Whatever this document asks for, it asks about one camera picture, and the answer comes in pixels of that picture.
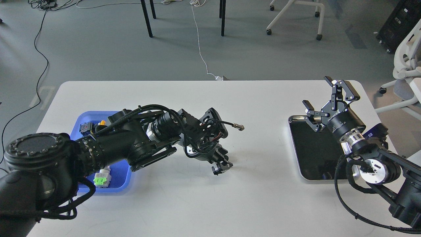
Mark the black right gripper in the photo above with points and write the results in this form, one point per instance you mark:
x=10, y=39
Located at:
x=336, y=116

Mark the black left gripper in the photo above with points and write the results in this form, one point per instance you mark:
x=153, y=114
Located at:
x=206, y=149

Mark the small black gear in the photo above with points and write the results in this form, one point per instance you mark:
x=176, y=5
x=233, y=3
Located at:
x=215, y=171

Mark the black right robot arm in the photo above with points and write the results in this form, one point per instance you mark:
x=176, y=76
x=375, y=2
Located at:
x=371, y=168

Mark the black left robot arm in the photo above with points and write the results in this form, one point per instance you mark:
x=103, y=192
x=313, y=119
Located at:
x=48, y=171

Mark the silver metal tray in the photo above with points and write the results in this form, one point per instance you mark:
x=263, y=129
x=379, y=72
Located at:
x=317, y=153

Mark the blue plastic tray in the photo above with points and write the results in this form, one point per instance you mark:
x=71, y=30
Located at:
x=120, y=171

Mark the white office chair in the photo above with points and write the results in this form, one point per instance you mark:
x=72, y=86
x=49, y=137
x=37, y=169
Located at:
x=402, y=116

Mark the black equipment case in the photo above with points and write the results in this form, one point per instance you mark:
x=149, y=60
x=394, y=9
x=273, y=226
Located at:
x=399, y=24

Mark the green white selector switch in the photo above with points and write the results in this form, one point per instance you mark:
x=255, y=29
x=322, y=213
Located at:
x=102, y=178

